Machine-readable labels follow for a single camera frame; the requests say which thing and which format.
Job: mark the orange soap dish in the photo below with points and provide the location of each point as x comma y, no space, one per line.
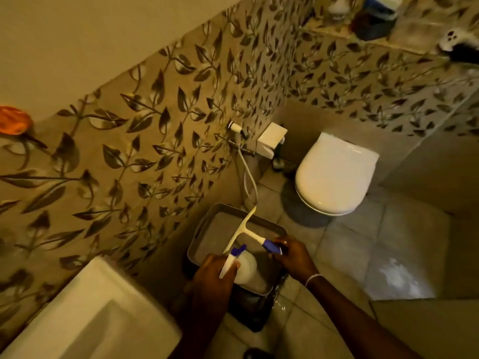
14,120

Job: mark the person's right fingers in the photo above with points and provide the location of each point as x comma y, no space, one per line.
280,244

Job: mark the white wall-hung toilet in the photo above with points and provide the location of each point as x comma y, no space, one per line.
335,175

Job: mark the person's left hand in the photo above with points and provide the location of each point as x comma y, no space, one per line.
211,284

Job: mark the white spray bottle blue nozzle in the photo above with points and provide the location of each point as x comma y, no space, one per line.
239,264

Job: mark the person's left fingers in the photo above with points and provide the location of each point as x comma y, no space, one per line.
228,262

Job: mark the glass shelf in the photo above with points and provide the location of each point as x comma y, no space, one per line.
378,33

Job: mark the grey pedal waste bin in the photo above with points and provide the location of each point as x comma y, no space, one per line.
224,235

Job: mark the white black brush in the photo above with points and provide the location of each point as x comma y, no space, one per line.
458,44

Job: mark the blue white container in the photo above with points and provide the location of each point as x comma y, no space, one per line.
376,16

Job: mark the white washbasin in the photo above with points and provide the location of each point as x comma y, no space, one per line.
89,317

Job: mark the white bidet sprayer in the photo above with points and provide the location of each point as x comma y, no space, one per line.
235,127

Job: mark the person's right hand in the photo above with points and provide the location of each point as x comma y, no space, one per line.
295,257

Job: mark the person's right forearm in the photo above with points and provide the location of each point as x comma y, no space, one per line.
355,325

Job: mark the white toilet paper holder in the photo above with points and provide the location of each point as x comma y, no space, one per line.
270,140

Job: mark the dark toilet brush holder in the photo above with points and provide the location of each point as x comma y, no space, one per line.
277,163

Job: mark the person's left forearm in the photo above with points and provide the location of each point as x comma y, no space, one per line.
194,334

